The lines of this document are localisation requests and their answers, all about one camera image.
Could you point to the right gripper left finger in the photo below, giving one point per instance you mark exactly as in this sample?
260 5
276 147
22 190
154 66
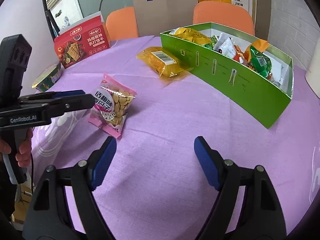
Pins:
48 215

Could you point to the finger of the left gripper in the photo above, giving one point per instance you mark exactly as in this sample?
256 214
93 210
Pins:
51 95
59 106

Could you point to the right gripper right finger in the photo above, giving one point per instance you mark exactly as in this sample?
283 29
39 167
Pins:
261 216

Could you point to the pink seed snack bag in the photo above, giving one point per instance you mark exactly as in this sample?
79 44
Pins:
112 101

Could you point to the yellow corn snack pack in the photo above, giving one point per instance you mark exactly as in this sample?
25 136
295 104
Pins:
164 63

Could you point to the white snack pouch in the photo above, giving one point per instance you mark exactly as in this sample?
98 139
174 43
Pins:
278 69

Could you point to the green white snack packet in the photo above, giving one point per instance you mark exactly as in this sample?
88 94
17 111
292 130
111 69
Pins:
260 62

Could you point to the red peanut bag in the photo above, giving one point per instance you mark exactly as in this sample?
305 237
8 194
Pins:
239 56

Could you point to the red white snack packet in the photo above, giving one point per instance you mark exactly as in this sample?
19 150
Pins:
225 46

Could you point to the orange snack pouch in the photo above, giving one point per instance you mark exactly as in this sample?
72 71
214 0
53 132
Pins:
260 45

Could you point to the yellow chip bag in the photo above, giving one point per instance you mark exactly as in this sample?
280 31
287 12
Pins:
191 35

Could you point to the left human hand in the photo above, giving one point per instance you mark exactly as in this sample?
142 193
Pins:
23 156

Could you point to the instant noodle bowl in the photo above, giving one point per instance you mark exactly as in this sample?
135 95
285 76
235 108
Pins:
48 78

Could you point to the red cracker box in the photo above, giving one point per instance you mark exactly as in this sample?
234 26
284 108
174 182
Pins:
81 40

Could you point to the left orange chair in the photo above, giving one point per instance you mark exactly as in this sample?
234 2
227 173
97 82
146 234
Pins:
121 24

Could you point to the orange chair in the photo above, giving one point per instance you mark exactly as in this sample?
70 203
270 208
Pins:
225 14
121 24

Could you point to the green open cardboard box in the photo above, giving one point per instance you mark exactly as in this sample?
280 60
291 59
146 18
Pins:
261 98

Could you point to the brown cardboard sheet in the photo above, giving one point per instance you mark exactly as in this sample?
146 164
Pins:
156 16

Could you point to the white thermos jug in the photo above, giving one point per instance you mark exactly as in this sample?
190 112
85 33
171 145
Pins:
312 76

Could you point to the right orange chair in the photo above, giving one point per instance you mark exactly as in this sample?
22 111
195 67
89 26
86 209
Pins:
225 14

